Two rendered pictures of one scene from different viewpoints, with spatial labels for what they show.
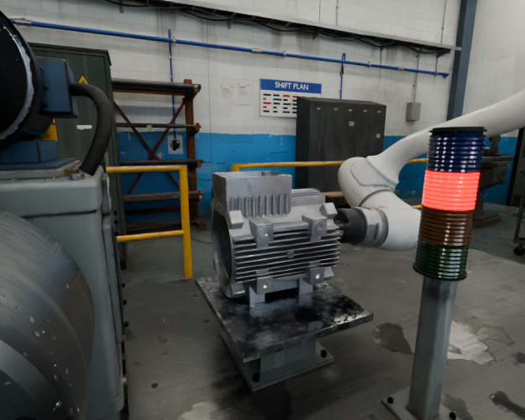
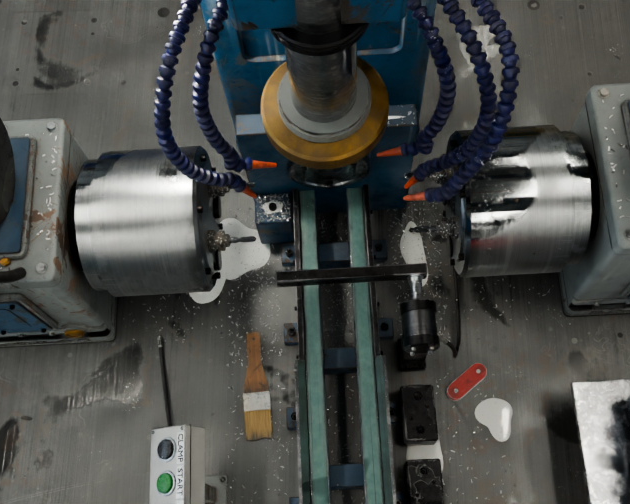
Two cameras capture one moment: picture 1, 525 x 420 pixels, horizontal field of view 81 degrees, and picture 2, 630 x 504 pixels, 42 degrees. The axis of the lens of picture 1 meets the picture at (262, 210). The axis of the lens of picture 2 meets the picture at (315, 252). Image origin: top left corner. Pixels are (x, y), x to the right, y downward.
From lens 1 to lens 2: 121 cm
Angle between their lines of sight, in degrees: 88
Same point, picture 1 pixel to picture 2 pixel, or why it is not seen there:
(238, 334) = (598, 387)
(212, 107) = not seen: outside the picture
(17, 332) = (478, 247)
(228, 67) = not seen: outside the picture
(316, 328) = (586, 456)
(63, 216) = (609, 235)
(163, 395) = (606, 341)
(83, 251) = (603, 252)
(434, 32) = not seen: outside the picture
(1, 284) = (497, 236)
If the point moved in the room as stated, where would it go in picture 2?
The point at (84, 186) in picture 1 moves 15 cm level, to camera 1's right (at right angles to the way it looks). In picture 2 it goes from (617, 241) to (588, 330)
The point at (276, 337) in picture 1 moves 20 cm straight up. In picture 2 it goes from (584, 415) to (620, 393)
